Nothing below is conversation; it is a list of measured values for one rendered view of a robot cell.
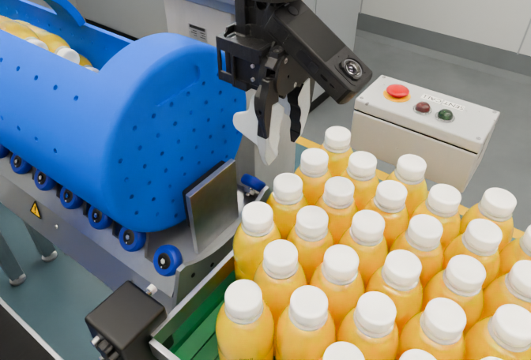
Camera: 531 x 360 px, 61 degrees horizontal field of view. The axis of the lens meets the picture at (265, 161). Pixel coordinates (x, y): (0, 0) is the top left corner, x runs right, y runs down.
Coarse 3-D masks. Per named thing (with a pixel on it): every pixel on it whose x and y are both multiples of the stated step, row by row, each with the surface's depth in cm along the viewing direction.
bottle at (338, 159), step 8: (328, 152) 69; (336, 152) 68; (344, 152) 68; (352, 152) 70; (328, 160) 68; (336, 160) 68; (344, 160) 68; (328, 168) 69; (336, 168) 69; (344, 168) 69; (336, 176) 69
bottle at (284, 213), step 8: (272, 192) 63; (272, 200) 61; (280, 200) 60; (296, 200) 60; (304, 200) 61; (272, 208) 61; (280, 208) 60; (288, 208) 60; (296, 208) 60; (280, 216) 60; (288, 216) 60; (280, 224) 60; (288, 224) 60; (288, 232) 61
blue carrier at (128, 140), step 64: (0, 0) 105; (64, 0) 83; (0, 64) 62; (64, 64) 57; (128, 64) 54; (192, 64) 58; (0, 128) 65; (64, 128) 55; (128, 128) 53; (192, 128) 63; (128, 192) 58
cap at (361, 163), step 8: (360, 152) 64; (368, 152) 64; (352, 160) 63; (360, 160) 63; (368, 160) 63; (376, 160) 63; (352, 168) 63; (360, 168) 62; (368, 168) 62; (360, 176) 63; (368, 176) 63
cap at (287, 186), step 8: (280, 176) 60; (288, 176) 60; (296, 176) 60; (280, 184) 59; (288, 184) 59; (296, 184) 59; (280, 192) 58; (288, 192) 58; (296, 192) 58; (288, 200) 59
